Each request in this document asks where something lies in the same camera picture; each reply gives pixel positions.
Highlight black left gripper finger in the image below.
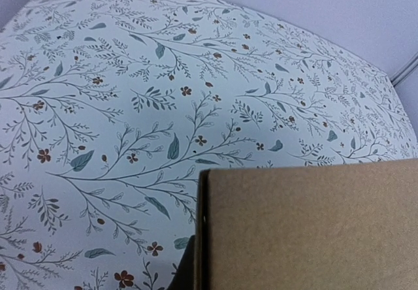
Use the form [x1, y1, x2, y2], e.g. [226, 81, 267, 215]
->
[167, 235, 195, 290]

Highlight brown cardboard box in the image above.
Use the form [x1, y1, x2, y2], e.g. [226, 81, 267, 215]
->
[194, 159, 417, 289]

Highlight floral patterned table mat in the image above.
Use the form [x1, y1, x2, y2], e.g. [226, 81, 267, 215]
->
[1, 0, 417, 289]

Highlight right aluminium frame post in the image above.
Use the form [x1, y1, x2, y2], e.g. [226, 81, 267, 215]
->
[390, 53, 418, 87]

